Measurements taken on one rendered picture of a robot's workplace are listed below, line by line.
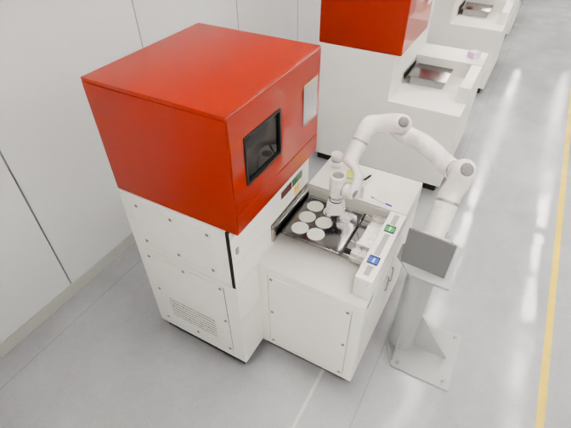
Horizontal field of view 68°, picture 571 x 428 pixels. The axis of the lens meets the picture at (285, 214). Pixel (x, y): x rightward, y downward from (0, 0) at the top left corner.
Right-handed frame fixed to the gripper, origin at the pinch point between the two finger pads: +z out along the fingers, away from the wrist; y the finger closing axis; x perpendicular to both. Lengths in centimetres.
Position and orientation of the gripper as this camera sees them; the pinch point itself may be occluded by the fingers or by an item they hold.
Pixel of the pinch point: (334, 219)
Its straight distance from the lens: 243.5
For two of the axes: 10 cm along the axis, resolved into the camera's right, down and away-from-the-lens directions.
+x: -0.4, -6.6, 7.5
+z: 0.1, 7.5, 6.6
